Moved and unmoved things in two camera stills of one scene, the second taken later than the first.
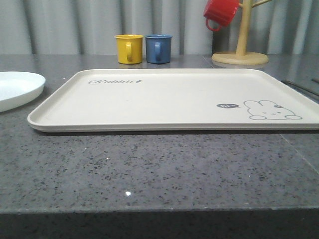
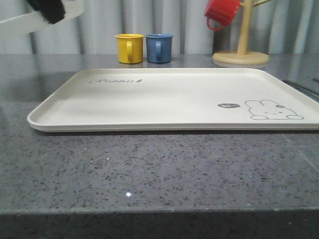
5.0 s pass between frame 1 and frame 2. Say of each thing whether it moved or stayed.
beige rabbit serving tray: stayed
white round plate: moved
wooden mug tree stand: stayed
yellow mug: stayed
